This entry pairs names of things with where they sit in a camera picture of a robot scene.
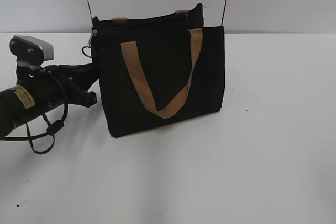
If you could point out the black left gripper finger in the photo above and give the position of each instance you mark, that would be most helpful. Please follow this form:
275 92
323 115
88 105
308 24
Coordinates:
81 97
82 73

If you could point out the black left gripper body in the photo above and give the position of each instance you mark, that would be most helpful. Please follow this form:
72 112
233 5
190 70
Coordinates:
63 76

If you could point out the silver zipper pull with ring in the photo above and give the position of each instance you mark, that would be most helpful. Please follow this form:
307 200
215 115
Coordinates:
88 50

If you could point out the black tote bag tan handles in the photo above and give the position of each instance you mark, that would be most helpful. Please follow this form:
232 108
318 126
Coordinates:
158 71

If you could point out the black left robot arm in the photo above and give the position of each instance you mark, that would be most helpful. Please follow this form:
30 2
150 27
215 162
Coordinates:
40 91

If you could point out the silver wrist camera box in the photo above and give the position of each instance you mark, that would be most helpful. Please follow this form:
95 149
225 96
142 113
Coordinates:
31 50

